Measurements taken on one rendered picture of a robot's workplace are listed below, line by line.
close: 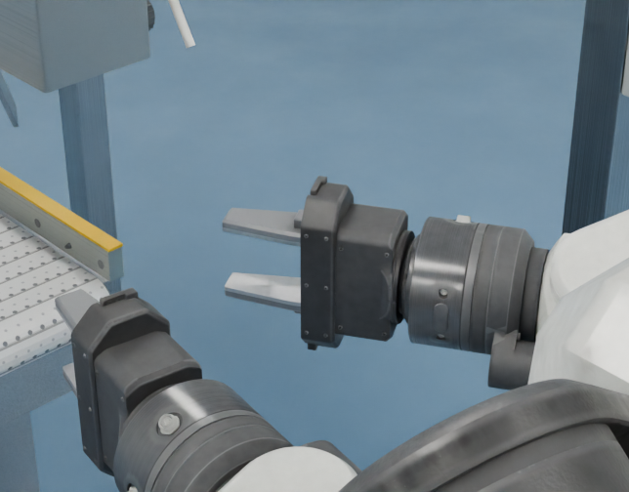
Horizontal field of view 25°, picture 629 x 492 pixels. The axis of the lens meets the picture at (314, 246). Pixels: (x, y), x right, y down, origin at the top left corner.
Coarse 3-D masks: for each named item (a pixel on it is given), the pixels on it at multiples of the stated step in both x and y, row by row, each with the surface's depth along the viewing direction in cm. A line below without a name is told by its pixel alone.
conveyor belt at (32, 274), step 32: (0, 224) 136; (0, 256) 131; (32, 256) 131; (0, 288) 126; (32, 288) 126; (64, 288) 126; (96, 288) 126; (0, 320) 122; (32, 320) 122; (0, 352) 120; (32, 352) 122
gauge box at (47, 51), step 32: (0, 0) 111; (32, 0) 107; (64, 0) 109; (96, 0) 111; (128, 0) 113; (0, 32) 113; (32, 32) 109; (64, 32) 110; (96, 32) 112; (128, 32) 114; (0, 64) 115; (32, 64) 111; (64, 64) 111; (96, 64) 113; (128, 64) 116
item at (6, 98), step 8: (0, 72) 142; (0, 80) 141; (0, 88) 141; (8, 88) 149; (0, 96) 143; (8, 96) 148; (8, 104) 147; (8, 112) 150; (16, 112) 155; (16, 120) 154
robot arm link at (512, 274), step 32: (480, 256) 93; (512, 256) 93; (544, 256) 94; (480, 288) 93; (512, 288) 92; (544, 288) 93; (480, 320) 93; (512, 320) 93; (544, 320) 92; (480, 352) 96; (512, 352) 92; (512, 384) 93
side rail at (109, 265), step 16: (0, 192) 136; (0, 208) 137; (16, 208) 134; (32, 208) 132; (32, 224) 133; (48, 224) 131; (48, 240) 132; (64, 240) 129; (80, 240) 127; (80, 256) 128; (96, 256) 126; (112, 256) 125; (112, 272) 126
